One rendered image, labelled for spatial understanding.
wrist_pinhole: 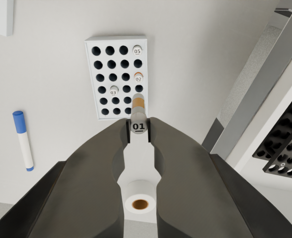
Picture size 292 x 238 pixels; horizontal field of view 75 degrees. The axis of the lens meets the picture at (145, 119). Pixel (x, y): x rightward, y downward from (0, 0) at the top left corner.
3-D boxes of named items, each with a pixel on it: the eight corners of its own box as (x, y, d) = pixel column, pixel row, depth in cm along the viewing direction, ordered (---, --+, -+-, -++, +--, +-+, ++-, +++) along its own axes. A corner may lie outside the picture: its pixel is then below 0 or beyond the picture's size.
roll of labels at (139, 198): (131, 176, 44) (131, 191, 40) (159, 183, 45) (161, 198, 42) (121, 195, 47) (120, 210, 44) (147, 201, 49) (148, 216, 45)
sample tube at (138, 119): (145, 104, 17) (148, 134, 13) (131, 105, 17) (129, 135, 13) (145, 91, 16) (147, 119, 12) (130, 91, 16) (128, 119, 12)
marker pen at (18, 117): (36, 166, 41) (32, 172, 40) (28, 166, 41) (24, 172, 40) (24, 110, 34) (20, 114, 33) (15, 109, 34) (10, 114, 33)
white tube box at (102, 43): (147, 108, 35) (148, 118, 32) (101, 110, 35) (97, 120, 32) (146, 35, 29) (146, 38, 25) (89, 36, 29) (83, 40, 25)
